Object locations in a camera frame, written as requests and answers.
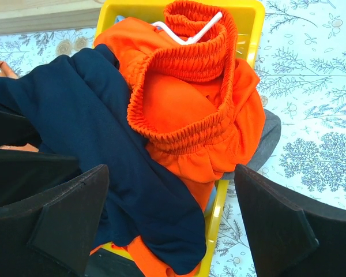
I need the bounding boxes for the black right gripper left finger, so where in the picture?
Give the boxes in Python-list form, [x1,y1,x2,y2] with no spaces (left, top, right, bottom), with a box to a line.
[0,165,109,276]

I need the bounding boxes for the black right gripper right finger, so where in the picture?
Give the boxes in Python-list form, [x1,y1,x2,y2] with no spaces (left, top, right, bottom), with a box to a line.
[234,164,346,276]

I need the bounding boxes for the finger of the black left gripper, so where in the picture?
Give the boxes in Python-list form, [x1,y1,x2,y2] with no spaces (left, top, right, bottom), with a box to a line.
[0,110,80,207]

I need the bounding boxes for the navy blue shorts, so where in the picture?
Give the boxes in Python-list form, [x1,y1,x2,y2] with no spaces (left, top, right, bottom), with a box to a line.
[0,44,206,276]

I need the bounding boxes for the orange white patterned shorts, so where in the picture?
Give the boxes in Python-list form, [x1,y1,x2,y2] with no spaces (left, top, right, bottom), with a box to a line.
[0,61,39,152]

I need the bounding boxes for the grey cloth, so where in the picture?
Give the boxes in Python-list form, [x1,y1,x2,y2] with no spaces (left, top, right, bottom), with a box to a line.
[219,109,282,181]

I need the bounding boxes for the wooden clothes rack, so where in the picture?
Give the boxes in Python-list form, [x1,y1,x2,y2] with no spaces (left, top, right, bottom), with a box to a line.
[0,0,104,35]

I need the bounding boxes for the yellow plastic tray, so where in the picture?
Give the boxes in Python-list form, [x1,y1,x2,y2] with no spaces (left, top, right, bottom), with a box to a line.
[89,0,266,277]

